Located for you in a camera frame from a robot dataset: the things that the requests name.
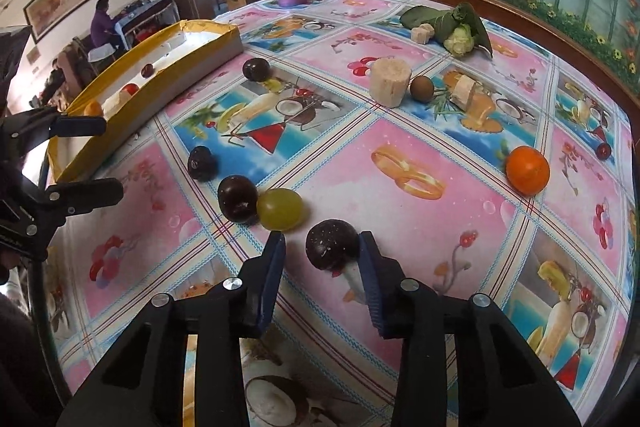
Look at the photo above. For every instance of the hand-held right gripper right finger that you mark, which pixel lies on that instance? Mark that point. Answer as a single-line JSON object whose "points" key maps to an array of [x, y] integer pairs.
{"points": [[372, 287]]}

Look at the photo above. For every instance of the yellow cardboard box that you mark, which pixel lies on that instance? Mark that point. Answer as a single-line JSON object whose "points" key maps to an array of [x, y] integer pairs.
{"points": [[150, 99]]}

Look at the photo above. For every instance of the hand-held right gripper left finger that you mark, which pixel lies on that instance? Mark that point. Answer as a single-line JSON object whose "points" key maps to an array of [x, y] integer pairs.
{"points": [[267, 297]]}

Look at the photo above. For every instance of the small orange fruit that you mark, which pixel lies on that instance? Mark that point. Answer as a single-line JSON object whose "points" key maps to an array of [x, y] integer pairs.
{"points": [[93, 108]]}

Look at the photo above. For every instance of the small sugarcane piece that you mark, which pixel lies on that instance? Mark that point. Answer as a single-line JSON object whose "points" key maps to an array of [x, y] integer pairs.
{"points": [[464, 91], [422, 33]]}

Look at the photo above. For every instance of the green leaf bundle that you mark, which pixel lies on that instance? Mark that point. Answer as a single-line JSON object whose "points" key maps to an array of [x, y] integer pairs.
{"points": [[425, 17]]}

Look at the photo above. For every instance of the dark red fruit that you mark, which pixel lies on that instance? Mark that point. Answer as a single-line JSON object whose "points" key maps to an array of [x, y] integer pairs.
{"points": [[147, 70]]}

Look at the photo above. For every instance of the red tomato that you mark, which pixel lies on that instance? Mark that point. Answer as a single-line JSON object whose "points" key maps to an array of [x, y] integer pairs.
{"points": [[131, 89]]}

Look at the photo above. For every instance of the large dark plum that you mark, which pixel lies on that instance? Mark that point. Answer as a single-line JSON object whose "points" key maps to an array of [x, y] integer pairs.
{"points": [[332, 247]]}

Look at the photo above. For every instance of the brown longan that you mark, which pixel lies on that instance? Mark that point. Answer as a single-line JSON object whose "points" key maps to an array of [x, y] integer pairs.
{"points": [[422, 87]]}

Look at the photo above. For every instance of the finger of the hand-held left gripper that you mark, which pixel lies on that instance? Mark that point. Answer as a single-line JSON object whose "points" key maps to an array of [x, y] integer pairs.
{"points": [[80, 125], [85, 195]]}

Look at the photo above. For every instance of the orange mandarin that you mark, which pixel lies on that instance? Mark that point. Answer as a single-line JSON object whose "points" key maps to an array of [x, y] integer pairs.
{"points": [[527, 169]]}

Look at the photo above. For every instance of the red cherry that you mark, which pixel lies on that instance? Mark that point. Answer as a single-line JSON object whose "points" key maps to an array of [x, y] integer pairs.
{"points": [[603, 150]]}

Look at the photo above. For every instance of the green grape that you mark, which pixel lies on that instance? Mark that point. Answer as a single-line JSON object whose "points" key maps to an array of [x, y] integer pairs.
{"points": [[281, 208]]}

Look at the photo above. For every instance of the pale green vegetable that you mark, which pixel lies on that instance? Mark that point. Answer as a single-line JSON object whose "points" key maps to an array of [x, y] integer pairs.
{"points": [[460, 39]]}

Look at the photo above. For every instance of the dark covered table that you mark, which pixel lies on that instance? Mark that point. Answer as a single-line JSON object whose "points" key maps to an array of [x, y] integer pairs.
{"points": [[147, 13]]}

